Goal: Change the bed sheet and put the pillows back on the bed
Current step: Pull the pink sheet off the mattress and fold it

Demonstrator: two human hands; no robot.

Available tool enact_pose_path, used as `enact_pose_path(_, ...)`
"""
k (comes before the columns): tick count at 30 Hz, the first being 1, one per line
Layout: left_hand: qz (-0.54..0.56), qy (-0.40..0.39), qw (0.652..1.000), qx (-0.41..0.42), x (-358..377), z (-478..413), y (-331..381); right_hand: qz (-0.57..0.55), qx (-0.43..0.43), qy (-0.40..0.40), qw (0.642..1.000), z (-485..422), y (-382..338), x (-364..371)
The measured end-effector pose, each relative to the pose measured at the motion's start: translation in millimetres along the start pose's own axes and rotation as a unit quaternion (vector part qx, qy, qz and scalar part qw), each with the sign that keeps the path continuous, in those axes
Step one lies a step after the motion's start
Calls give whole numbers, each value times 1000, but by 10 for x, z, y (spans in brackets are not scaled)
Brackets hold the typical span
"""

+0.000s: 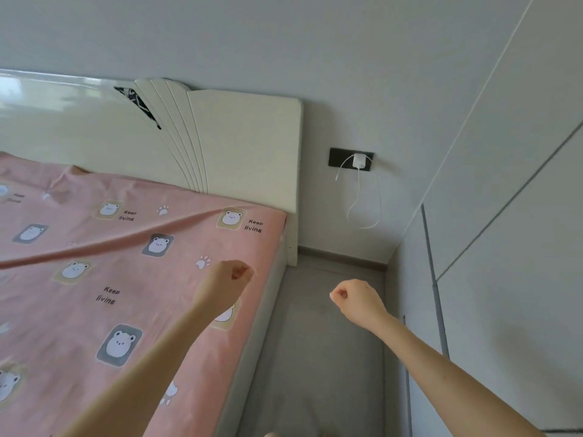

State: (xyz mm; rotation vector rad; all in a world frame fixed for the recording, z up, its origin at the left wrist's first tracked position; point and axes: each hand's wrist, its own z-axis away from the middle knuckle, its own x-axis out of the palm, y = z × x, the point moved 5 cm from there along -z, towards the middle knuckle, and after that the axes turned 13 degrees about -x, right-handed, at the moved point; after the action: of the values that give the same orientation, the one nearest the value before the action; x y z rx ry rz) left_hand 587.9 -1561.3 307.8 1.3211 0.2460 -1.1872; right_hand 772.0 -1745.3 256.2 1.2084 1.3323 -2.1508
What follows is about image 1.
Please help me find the person's left hand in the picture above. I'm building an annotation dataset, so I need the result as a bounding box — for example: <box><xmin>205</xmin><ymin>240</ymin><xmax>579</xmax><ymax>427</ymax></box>
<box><xmin>193</xmin><ymin>259</ymin><xmax>257</xmax><ymax>317</ymax></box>

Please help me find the person's right hand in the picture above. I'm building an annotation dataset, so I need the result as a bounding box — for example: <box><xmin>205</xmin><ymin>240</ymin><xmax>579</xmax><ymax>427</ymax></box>
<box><xmin>329</xmin><ymin>278</ymin><xmax>394</xmax><ymax>333</ymax></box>

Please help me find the pink bear print bedsheet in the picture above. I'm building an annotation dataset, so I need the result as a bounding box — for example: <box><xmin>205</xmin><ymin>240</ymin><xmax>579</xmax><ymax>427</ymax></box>
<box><xmin>0</xmin><ymin>150</ymin><xmax>289</xmax><ymax>437</ymax></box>

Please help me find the person's left forearm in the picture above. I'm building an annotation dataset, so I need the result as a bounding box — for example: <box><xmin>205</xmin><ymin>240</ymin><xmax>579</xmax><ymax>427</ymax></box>
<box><xmin>64</xmin><ymin>305</ymin><xmax>225</xmax><ymax>437</ymax></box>

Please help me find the person's right forearm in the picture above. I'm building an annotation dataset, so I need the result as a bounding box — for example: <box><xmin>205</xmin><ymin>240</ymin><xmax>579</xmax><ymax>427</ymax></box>
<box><xmin>373</xmin><ymin>314</ymin><xmax>550</xmax><ymax>437</ymax></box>

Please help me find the white wardrobe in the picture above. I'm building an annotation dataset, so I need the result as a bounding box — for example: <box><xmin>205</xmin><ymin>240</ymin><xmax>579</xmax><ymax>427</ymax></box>
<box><xmin>383</xmin><ymin>0</ymin><xmax>583</xmax><ymax>437</ymax></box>

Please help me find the white charger cable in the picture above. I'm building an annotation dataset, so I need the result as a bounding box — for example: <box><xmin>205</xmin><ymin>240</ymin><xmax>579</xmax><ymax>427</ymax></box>
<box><xmin>334</xmin><ymin>159</ymin><xmax>384</xmax><ymax>230</ymax></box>

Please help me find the black wall socket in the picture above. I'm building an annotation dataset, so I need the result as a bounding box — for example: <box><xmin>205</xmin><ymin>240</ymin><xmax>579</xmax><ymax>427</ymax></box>
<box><xmin>329</xmin><ymin>147</ymin><xmax>375</xmax><ymax>172</ymax></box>

